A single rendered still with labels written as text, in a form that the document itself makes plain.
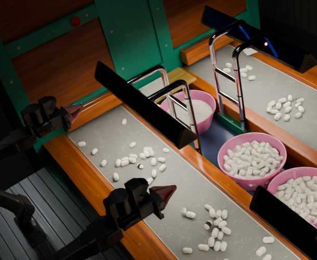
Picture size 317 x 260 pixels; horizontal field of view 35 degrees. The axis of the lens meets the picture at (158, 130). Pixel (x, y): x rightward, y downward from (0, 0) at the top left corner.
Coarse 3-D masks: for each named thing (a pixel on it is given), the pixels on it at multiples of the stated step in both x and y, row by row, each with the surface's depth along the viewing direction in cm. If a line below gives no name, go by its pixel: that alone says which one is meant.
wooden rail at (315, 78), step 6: (234, 42) 264; (252, 54) 254; (258, 54) 251; (264, 60) 247; (270, 60) 245; (276, 66) 241; (282, 66) 239; (288, 72) 236; (294, 72) 234; (306, 72) 232; (312, 72) 231; (300, 78) 230; (306, 78) 228; (312, 78) 227; (306, 84) 229; (312, 84) 225
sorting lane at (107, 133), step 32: (96, 128) 237; (128, 128) 232; (96, 160) 219; (192, 192) 194; (160, 224) 185; (192, 224) 182; (256, 224) 176; (192, 256) 172; (224, 256) 169; (256, 256) 167; (288, 256) 164
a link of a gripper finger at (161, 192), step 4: (164, 188) 150; (168, 188) 150; (172, 188) 152; (176, 188) 153; (156, 192) 148; (160, 192) 148; (164, 192) 149; (172, 192) 153; (160, 196) 147; (168, 196) 152; (164, 200) 152; (168, 200) 152; (164, 208) 151
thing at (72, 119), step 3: (78, 105) 194; (81, 105) 194; (66, 108) 190; (69, 108) 190; (72, 108) 191; (75, 108) 192; (81, 108) 194; (69, 111) 190; (78, 111) 194; (75, 114) 194; (78, 114) 194; (72, 117) 194; (75, 117) 193; (69, 120) 191; (72, 120) 192; (69, 123) 193; (72, 123) 193
